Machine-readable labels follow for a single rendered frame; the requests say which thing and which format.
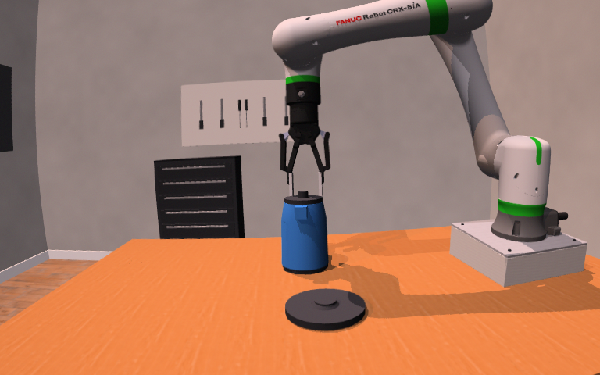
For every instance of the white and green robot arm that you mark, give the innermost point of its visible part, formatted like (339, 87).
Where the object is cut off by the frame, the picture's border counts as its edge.
(521, 162)

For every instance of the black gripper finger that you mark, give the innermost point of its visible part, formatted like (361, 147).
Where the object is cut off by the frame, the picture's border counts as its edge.
(283, 150)
(325, 137)

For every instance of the dark grey round disc with centre stud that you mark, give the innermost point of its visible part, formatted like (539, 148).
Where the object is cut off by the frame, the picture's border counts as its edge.
(317, 309)

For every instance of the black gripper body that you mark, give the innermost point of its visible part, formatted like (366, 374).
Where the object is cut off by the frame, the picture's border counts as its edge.
(303, 118)

